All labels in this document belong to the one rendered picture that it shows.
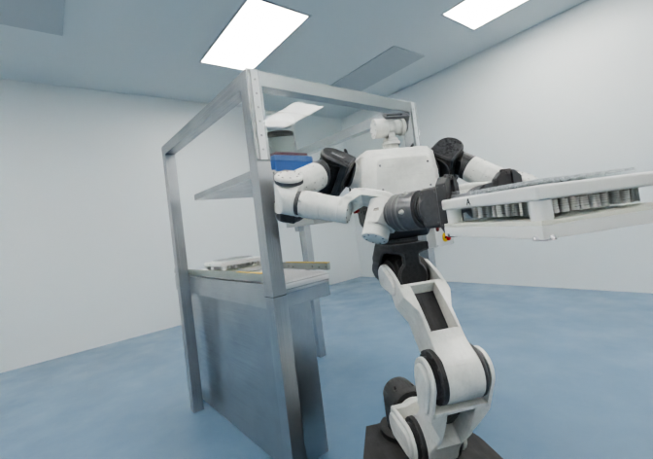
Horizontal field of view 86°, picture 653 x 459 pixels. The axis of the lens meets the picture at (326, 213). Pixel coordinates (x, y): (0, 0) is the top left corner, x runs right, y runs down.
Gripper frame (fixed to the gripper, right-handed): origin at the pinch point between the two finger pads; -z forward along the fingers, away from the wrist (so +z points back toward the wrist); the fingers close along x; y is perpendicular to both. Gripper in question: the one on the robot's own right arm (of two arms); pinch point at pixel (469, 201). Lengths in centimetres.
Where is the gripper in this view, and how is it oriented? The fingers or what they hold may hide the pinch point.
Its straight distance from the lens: 74.7
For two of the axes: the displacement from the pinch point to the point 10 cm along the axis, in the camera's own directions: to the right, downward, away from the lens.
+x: 1.3, 9.9, -0.5
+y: -7.4, 0.6, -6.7
